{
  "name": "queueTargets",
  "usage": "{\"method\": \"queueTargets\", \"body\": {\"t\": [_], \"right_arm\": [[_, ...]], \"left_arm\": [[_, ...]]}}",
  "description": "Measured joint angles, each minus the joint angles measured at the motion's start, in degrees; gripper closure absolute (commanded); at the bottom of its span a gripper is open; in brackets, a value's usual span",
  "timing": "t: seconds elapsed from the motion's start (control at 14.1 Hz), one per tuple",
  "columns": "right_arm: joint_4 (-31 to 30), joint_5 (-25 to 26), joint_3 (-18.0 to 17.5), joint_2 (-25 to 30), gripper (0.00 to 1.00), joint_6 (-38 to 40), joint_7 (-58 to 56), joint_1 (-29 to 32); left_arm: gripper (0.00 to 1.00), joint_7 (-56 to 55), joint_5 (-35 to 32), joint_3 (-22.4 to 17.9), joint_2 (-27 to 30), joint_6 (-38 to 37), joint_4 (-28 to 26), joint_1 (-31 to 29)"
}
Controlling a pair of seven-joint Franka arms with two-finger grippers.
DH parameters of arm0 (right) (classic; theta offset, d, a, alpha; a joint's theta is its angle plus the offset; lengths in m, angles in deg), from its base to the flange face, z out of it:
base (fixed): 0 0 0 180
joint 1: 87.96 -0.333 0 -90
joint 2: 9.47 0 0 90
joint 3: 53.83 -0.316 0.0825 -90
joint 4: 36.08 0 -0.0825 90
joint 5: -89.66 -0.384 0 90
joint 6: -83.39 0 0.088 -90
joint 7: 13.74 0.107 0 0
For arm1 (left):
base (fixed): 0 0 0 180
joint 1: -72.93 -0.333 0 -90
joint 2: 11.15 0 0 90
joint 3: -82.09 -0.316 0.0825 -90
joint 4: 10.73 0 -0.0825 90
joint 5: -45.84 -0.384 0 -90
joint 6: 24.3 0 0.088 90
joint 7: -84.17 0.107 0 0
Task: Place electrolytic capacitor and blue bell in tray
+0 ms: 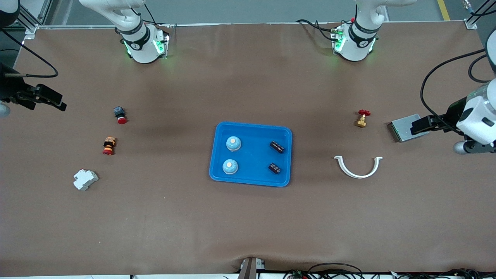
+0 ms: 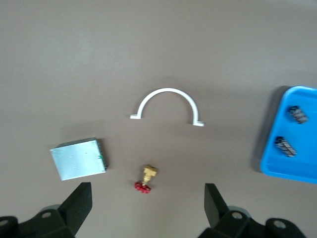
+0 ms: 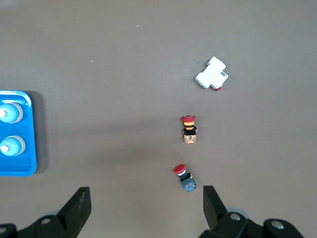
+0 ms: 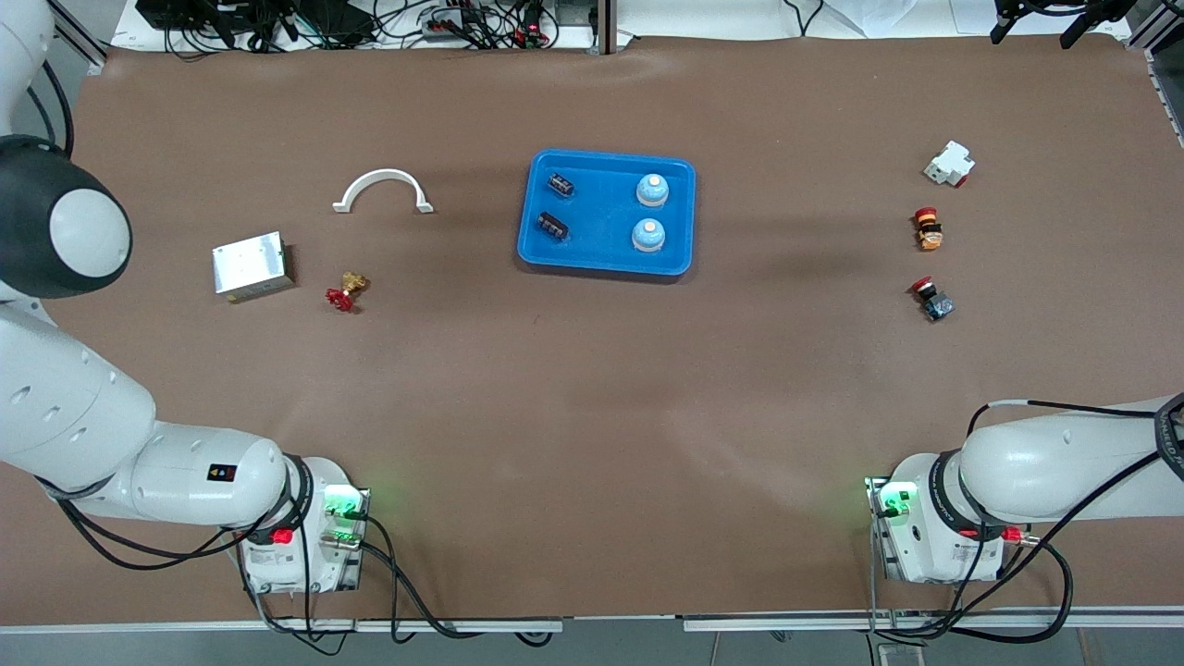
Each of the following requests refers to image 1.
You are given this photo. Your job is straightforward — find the blue plastic tray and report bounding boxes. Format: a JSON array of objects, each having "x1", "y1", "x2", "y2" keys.
[{"x1": 209, "y1": 122, "x2": 293, "y2": 188}]

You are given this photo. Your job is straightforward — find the grey metal electronics box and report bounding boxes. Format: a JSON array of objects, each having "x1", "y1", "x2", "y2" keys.
[{"x1": 388, "y1": 114, "x2": 431, "y2": 143}]

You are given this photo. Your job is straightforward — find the orange and red push button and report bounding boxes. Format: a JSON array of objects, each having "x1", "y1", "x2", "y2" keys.
[{"x1": 102, "y1": 136, "x2": 117, "y2": 156}]

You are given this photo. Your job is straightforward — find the white half-round pipe clamp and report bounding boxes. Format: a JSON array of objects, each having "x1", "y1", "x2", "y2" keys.
[{"x1": 334, "y1": 156, "x2": 383, "y2": 179}]

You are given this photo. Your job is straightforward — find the white circuit breaker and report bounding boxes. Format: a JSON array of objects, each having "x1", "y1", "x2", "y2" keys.
[{"x1": 73, "y1": 169, "x2": 99, "y2": 191}]

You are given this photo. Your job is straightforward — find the metal table edge clamp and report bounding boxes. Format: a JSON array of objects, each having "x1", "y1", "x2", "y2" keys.
[{"x1": 237, "y1": 257, "x2": 266, "y2": 279}]

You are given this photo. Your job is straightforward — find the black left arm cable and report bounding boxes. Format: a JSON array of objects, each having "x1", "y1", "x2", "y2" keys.
[{"x1": 420, "y1": 48, "x2": 496, "y2": 130}]

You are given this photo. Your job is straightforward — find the brass valve with red handle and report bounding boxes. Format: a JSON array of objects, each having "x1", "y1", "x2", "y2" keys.
[{"x1": 355, "y1": 109, "x2": 371, "y2": 128}]

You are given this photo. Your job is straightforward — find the aluminium frame profile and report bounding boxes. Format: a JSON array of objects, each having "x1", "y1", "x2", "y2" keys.
[{"x1": 17, "y1": 0, "x2": 53, "y2": 35}]

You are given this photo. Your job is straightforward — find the black right base cable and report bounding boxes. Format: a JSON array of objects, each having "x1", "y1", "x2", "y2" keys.
[{"x1": 143, "y1": 4, "x2": 171, "y2": 28}]

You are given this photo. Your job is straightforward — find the black base cable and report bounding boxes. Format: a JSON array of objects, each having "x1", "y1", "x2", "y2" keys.
[
  {"x1": 143, "y1": 4, "x2": 171, "y2": 28},
  {"x1": 296, "y1": 19, "x2": 338, "y2": 41}
]

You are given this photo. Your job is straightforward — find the black cable bundle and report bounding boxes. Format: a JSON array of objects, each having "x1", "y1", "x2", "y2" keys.
[
  {"x1": 283, "y1": 263, "x2": 365, "y2": 279},
  {"x1": 391, "y1": 269, "x2": 479, "y2": 279}
]

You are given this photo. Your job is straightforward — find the black left base cable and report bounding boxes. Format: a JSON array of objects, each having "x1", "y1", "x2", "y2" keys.
[{"x1": 296, "y1": 19, "x2": 338, "y2": 41}]

